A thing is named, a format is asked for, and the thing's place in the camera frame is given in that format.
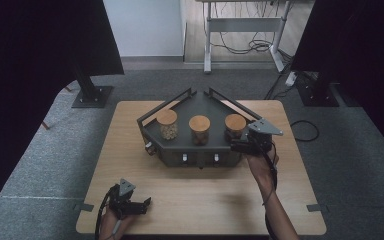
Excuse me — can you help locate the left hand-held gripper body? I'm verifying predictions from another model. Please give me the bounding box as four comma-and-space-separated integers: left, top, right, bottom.
107, 178, 138, 219

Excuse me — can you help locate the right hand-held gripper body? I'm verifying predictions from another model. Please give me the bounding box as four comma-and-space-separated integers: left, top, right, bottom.
242, 117, 284, 157

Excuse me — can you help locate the glass jar with dark dates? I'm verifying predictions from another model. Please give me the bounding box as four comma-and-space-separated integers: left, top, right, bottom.
224, 113, 248, 143

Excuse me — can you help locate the glass jar with brown nuts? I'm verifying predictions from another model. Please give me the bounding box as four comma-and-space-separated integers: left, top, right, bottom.
188, 114, 212, 147

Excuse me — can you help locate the grey metal corner rack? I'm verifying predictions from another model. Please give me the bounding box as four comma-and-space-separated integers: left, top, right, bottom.
136, 87, 266, 170

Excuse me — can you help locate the glass jar with pale nuts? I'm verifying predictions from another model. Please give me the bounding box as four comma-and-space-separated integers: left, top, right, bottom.
155, 109, 179, 141

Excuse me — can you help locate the person's right hand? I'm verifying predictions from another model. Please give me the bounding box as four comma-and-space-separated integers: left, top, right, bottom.
245, 144, 280, 188

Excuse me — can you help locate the person's left hand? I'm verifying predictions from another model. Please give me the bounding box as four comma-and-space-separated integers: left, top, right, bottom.
98, 209, 135, 240

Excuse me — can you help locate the grey floor tape strip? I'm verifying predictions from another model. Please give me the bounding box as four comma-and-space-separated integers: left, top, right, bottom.
306, 203, 330, 214
72, 202, 95, 213

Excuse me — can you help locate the white power strip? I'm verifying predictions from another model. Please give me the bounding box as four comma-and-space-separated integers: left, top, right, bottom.
284, 71, 298, 87

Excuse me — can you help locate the black metal stand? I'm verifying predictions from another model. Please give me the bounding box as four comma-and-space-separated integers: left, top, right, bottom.
71, 64, 115, 109
295, 70, 341, 108

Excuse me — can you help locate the black curtain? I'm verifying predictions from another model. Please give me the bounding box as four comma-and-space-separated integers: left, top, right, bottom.
290, 0, 384, 164
0, 0, 126, 224

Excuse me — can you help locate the left hand-held gripper cable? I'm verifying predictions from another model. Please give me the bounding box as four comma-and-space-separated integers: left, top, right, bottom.
94, 184, 119, 240

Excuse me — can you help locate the hand-held gripper cable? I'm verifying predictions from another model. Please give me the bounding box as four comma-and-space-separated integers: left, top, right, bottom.
255, 138, 280, 240
94, 184, 119, 240

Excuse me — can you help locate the right hand-held gripper cable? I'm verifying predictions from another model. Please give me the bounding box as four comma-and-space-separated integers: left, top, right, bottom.
255, 138, 280, 240

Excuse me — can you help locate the black looped floor cable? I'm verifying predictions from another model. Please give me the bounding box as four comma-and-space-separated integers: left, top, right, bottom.
289, 119, 321, 143

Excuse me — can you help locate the black cable bundle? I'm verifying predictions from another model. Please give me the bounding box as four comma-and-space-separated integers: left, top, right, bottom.
209, 31, 280, 56

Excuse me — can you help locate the white desk frame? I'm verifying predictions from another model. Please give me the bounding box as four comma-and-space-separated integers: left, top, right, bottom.
194, 0, 294, 75

